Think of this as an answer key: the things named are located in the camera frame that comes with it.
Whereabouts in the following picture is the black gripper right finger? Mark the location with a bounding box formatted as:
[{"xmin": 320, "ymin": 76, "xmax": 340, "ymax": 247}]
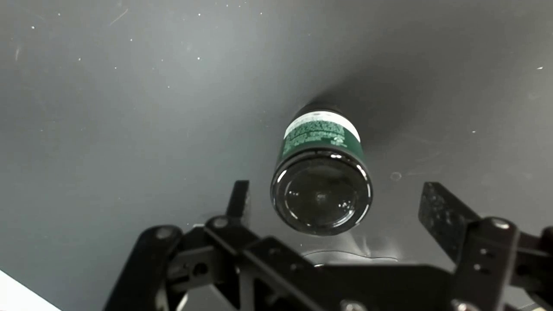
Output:
[{"xmin": 418, "ymin": 182, "xmax": 553, "ymax": 311}]

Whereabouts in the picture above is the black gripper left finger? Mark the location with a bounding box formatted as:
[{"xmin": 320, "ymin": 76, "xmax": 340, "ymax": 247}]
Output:
[{"xmin": 102, "ymin": 178, "xmax": 325, "ymax": 311}]

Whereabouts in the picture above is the green label dark bottle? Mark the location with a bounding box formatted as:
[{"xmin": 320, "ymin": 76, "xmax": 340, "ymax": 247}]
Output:
[{"xmin": 270, "ymin": 109, "xmax": 375, "ymax": 237}]

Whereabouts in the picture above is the white Robotiq cardboard box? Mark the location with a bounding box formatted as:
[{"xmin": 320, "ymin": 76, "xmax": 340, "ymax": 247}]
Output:
[{"xmin": 0, "ymin": 268, "xmax": 62, "ymax": 311}]

